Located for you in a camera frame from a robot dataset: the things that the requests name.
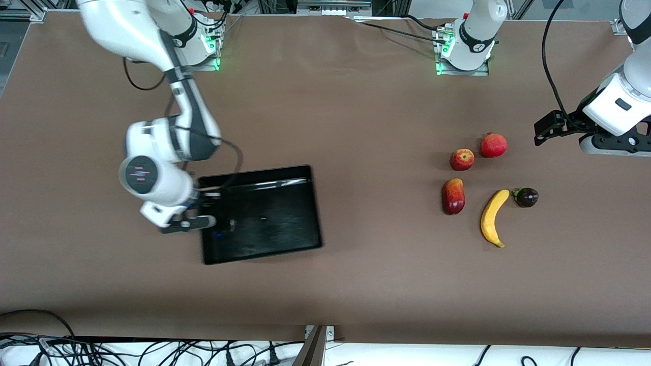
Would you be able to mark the white power strip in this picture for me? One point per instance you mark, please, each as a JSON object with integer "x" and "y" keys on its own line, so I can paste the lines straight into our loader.
{"x": 333, "y": 9}

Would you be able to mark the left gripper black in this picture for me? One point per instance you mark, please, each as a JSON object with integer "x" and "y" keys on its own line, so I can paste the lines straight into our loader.
{"x": 569, "y": 123}

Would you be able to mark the aluminium frame corner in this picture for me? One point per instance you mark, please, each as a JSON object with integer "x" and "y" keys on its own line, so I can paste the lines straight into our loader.
{"x": 620, "y": 26}
{"x": 25, "y": 15}

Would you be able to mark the red mango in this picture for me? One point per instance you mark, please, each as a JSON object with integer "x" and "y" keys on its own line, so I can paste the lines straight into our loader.
{"x": 453, "y": 197}

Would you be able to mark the small red yellow apple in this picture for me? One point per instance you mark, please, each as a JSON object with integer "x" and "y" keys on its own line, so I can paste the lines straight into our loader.
{"x": 462, "y": 159}

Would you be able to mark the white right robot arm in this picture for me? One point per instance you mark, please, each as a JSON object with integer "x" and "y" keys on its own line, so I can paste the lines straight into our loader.
{"x": 117, "y": 25}

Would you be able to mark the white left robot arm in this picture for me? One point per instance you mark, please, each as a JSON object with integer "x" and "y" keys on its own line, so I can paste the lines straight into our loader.
{"x": 478, "y": 30}

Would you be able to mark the metal base plate left arm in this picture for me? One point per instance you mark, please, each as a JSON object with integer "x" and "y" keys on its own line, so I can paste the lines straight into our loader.
{"x": 483, "y": 72}

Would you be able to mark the metal base plate right arm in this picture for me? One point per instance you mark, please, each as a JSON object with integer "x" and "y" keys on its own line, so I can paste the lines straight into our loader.
{"x": 213, "y": 63}

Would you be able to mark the small metal bracket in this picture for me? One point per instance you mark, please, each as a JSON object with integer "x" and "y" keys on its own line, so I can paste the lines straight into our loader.
{"x": 330, "y": 333}

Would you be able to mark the black rectangular tray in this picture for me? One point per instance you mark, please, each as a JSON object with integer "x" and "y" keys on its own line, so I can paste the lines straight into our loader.
{"x": 269, "y": 223}

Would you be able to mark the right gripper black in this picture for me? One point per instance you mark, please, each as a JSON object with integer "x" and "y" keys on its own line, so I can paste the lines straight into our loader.
{"x": 202, "y": 201}

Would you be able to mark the dark metal pole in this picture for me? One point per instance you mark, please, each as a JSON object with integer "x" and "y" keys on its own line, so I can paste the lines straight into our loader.
{"x": 313, "y": 353}

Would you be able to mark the yellow banana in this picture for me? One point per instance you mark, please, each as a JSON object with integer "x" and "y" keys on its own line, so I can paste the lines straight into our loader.
{"x": 491, "y": 221}

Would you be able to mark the dark purple mangosteen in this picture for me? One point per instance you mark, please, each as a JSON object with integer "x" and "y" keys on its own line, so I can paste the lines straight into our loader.
{"x": 527, "y": 197}

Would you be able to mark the round red pomegranate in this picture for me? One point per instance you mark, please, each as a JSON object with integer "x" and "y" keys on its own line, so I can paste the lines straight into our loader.
{"x": 493, "y": 145}

